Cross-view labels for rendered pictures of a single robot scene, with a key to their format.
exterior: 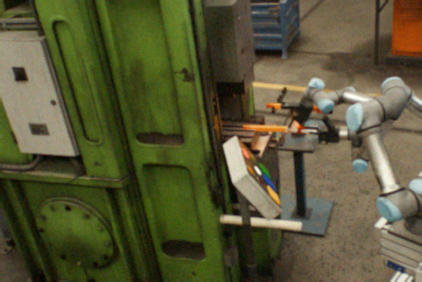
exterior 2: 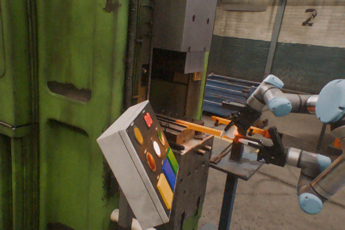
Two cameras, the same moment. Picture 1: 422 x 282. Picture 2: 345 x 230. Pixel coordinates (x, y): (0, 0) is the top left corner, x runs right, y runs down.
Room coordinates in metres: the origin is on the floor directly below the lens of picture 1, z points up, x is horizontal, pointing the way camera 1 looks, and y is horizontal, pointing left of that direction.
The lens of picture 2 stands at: (1.17, -0.21, 1.44)
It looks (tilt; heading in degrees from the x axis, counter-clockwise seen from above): 16 degrees down; 11
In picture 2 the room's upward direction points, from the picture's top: 6 degrees clockwise
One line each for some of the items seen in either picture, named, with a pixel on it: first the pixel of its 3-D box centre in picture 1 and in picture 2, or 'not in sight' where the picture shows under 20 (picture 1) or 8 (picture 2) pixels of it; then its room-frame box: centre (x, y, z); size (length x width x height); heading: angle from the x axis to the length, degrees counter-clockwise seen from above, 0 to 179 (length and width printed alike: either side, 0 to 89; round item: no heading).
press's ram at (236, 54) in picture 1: (209, 32); (168, 4); (2.65, 0.15, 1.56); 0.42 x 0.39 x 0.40; 72
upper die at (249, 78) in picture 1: (213, 77); (158, 56); (2.61, 0.16, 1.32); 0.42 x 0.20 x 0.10; 72
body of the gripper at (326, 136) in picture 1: (328, 133); (272, 153); (2.43, -0.44, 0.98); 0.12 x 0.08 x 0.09; 72
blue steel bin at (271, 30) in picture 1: (250, 21); (227, 97); (6.66, -0.19, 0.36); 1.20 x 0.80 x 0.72; 68
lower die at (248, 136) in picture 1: (221, 134); (152, 123); (2.61, 0.16, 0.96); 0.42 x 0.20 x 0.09; 72
